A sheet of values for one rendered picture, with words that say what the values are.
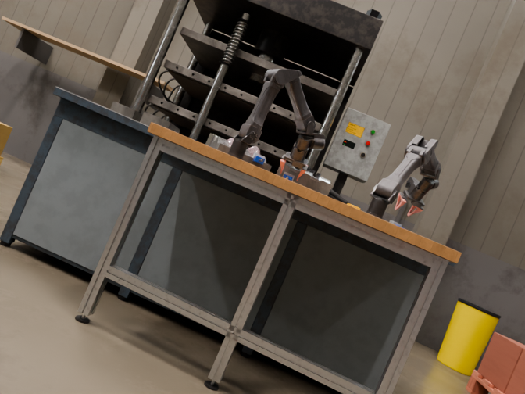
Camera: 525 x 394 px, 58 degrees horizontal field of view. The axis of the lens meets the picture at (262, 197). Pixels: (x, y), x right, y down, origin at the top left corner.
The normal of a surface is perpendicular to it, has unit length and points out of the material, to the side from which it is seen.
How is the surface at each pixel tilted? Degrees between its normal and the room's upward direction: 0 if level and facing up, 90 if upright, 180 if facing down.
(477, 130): 90
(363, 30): 90
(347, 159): 90
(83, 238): 90
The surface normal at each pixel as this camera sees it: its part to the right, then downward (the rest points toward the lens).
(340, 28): -0.07, -0.04
